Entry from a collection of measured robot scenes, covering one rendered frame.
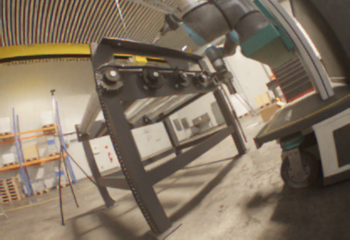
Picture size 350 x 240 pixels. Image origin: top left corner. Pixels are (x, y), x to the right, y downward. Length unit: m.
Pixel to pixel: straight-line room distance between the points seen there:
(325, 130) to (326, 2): 0.44
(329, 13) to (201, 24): 0.52
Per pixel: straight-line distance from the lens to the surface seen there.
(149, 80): 0.95
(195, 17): 0.66
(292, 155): 0.66
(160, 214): 0.81
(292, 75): 2.94
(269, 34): 0.58
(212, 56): 1.00
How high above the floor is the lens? 0.44
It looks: 11 degrees up
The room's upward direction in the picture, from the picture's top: 23 degrees counter-clockwise
